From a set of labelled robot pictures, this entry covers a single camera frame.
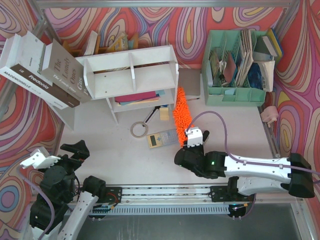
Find orange microfiber duster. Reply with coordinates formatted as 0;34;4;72
172;87;192;148

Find masking tape roll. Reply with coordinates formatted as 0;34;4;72
130;121;149;139

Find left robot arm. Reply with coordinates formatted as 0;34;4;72
22;140;107;240

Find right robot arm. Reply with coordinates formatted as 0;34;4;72
174;145;315;202

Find white small bookshelf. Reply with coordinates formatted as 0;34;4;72
76;45;179;122

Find blue beige calculator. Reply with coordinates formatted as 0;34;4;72
146;129;179;149

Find stack of coloured paper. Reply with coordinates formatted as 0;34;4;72
114;90;165;106

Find yellow sticky note pad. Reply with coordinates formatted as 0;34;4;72
159;107;170;121

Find pink pig figurine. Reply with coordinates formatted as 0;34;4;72
260;105;279;128

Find grey Lonely Ones book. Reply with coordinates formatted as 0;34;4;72
40;39;92;103

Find mint green desk organizer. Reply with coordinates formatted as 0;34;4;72
201;28;276;107

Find orange wooden book rack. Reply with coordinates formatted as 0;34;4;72
62;30;140;57

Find books in green organizer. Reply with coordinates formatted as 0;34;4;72
202;28;283;95

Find brown white Fredonia book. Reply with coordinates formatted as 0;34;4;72
0;31;80;110

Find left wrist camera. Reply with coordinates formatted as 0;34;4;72
20;146;61;170

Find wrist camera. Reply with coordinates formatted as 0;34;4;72
20;146;61;170
185;127;203;148

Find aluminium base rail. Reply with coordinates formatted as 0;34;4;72
80;184;255;204

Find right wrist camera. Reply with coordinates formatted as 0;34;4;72
185;127;203;148

